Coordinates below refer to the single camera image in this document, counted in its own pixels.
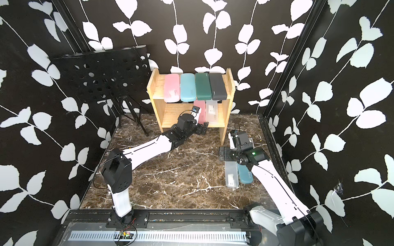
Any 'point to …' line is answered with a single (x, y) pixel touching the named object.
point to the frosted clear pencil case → (232, 175)
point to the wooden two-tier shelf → (167, 113)
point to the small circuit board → (126, 235)
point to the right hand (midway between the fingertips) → (225, 149)
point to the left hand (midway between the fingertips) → (202, 117)
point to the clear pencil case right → (212, 111)
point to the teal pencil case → (245, 176)
